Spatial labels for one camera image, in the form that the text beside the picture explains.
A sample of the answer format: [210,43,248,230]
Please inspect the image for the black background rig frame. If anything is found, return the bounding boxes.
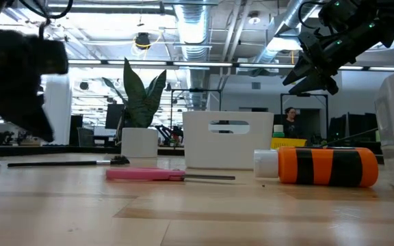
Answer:
[280,92,329,137]
[170,87,222,120]

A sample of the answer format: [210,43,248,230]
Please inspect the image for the silver ventilation duct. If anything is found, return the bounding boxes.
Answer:
[253,0,309,66]
[173,0,212,110]

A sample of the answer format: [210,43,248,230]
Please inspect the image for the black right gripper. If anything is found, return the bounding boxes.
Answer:
[282,30,352,96]

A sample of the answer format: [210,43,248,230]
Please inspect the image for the long ceiling light rail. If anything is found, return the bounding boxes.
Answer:
[65,57,394,72]

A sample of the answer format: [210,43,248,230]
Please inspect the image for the green plant in white pot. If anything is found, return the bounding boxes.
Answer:
[101,57,168,159]

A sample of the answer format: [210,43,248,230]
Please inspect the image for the black brush fluffy black head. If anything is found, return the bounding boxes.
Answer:
[6,154,131,169]

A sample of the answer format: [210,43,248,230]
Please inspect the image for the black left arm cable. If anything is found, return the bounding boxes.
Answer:
[18,0,74,39]

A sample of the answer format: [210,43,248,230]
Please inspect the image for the person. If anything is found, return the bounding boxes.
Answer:
[282,106,303,139]

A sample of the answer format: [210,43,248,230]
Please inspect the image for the yellow plastic basket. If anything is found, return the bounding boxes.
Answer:
[270,137,308,150]

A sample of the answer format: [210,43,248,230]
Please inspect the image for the black ceiling cable reel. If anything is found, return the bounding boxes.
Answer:
[134,32,152,50]

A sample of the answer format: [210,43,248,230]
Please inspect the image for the white pillar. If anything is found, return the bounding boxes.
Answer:
[42,73,73,146]

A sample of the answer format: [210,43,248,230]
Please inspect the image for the black metal table frame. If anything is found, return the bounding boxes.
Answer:
[0,126,384,165]

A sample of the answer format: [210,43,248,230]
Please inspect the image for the orange paint bottle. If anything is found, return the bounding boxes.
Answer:
[253,146,380,189]

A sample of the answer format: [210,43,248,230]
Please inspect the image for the dark office chair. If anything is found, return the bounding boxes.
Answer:
[77,126,96,147]

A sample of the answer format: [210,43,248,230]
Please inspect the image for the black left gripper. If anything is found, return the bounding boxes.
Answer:
[0,29,70,143]

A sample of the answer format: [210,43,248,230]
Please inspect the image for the white plastic bin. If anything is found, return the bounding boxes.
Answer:
[182,110,275,171]

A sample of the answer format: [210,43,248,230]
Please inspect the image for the black background cabinets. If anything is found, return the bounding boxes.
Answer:
[328,112,378,148]

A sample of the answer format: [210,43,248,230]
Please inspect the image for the black monitor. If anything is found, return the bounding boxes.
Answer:
[105,103,125,130]

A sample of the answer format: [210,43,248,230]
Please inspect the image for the pink scissors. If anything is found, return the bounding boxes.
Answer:
[105,166,237,182]

